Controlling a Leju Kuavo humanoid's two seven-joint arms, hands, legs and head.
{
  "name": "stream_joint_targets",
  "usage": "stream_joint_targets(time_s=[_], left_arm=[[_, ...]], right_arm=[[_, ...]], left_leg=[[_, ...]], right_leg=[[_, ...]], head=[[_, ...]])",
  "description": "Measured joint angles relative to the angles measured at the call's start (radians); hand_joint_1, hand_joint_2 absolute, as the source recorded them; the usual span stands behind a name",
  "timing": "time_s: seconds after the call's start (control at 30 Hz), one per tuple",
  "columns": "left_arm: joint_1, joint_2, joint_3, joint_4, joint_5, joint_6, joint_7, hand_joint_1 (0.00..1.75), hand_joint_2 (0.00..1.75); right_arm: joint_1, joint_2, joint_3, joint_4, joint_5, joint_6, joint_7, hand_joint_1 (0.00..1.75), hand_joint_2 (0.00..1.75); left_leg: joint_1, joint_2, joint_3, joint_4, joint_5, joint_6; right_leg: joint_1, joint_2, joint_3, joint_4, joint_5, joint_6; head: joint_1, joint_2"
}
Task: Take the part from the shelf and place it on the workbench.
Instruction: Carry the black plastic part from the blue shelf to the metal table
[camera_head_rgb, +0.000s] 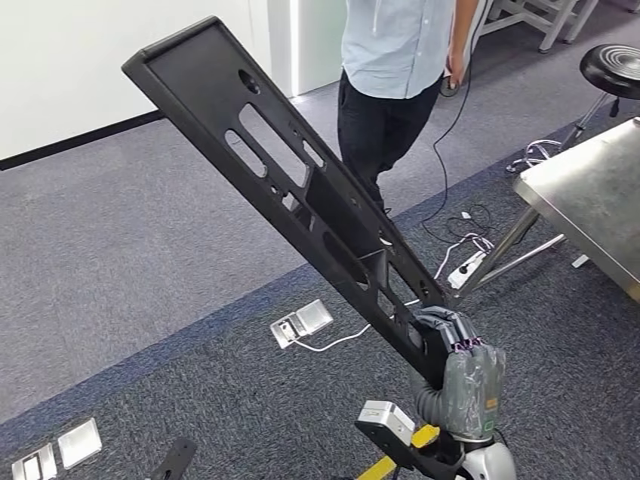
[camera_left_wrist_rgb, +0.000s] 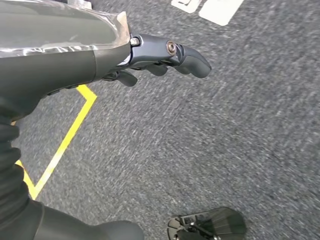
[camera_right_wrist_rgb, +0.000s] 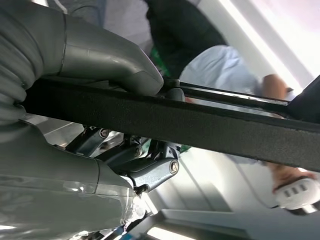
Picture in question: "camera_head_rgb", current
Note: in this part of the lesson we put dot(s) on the person's hand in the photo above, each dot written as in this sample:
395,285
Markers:
456,66

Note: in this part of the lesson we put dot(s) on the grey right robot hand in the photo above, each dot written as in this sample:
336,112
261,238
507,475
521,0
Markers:
475,391

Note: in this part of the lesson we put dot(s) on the long black plastic frame part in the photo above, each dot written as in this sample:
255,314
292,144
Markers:
200,66

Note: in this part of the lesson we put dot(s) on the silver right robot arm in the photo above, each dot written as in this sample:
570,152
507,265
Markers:
487,464

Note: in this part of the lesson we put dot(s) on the person's forearm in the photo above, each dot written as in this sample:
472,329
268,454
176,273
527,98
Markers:
463,26

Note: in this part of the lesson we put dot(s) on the stainless steel workbench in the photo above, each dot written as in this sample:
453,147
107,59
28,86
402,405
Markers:
590,192

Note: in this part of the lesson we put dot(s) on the person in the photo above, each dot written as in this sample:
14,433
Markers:
390,46

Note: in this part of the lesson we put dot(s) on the white power strip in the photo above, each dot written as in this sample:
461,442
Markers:
465,272

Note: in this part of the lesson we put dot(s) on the yellow floor tape square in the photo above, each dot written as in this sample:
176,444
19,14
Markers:
377,469

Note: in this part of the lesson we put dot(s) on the black round stool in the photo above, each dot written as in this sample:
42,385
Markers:
612,69

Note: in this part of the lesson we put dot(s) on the black right camera bracket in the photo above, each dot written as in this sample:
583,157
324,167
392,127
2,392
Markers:
400,450

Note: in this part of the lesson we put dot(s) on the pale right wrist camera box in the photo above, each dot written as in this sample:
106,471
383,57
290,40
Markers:
385,420

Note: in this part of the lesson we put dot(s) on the white metal table frame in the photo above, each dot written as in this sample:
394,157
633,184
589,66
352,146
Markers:
552,30

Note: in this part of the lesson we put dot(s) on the black left wrist bracket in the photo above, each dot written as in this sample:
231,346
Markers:
172,460

